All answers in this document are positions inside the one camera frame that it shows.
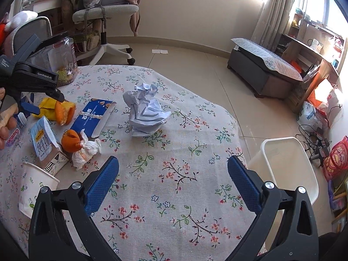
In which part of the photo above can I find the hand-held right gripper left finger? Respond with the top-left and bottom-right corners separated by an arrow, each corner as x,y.
28,156 -> 123,261

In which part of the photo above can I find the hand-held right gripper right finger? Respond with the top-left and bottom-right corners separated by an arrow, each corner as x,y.
227,155 -> 319,261

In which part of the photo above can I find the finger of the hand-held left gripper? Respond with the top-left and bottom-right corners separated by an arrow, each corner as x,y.
12,91 -> 41,117
43,87 -> 65,103

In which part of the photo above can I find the yellow wrapper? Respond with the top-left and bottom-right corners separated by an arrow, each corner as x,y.
33,97 -> 59,120

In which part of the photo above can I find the curled orange peel strip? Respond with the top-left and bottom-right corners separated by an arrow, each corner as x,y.
54,100 -> 77,126

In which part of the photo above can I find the clear plastic bottle white cap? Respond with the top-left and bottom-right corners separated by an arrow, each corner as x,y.
4,112 -> 29,153

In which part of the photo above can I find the white plastic bin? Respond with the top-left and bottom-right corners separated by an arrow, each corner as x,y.
246,137 -> 319,206

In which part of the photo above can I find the white paper ball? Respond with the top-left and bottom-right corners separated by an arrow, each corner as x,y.
123,83 -> 172,138

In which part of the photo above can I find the person's left hand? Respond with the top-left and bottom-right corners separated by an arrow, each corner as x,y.
0,87 -> 19,151

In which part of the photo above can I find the blue and white milk carton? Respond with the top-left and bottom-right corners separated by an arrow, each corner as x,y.
29,115 -> 70,176

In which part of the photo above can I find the crumpled white tissue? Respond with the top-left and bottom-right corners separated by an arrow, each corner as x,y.
71,130 -> 102,170

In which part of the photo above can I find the blue flattened snack box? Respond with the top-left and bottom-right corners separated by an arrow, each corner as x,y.
70,98 -> 117,139

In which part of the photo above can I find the grey striped quilted cushion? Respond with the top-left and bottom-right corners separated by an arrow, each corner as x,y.
7,16 -> 53,59

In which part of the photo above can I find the round orange peel piece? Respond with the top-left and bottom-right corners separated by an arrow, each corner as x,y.
61,129 -> 83,153

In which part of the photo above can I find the white paper cup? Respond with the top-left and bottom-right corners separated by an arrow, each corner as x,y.
18,162 -> 60,219

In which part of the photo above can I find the brown coat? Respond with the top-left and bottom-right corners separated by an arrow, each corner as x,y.
61,0 -> 90,33

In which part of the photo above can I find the floral tablecloth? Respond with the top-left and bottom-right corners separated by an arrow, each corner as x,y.
0,65 -> 246,261

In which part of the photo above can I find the white plastic bag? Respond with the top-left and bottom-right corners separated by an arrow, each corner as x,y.
297,101 -> 328,134

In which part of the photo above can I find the red snack bag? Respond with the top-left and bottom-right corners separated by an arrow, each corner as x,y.
322,136 -> 348,181

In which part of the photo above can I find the grey office chair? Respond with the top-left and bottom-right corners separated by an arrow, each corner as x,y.
72,0 -> 139,66

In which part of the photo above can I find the dark grey storage bench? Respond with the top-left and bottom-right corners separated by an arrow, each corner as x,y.
227,46 -> 299,99

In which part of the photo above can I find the orange bag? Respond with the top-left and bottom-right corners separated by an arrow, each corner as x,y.
307,79 -> 343,120

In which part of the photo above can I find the quilted bench cover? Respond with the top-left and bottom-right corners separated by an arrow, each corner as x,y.
231,37 -> 303,81

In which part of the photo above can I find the wooden desk with shelves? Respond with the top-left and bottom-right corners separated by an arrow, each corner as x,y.
281,13 -> 348,115

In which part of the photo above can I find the beige curtain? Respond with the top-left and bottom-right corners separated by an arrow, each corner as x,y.
251,0 -> 309,52

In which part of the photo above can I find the window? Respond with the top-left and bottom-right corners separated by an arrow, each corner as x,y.
307,0 -> 348,38

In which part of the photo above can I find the tangle of black cables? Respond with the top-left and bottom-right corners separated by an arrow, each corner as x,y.
298,124 -> 333,166

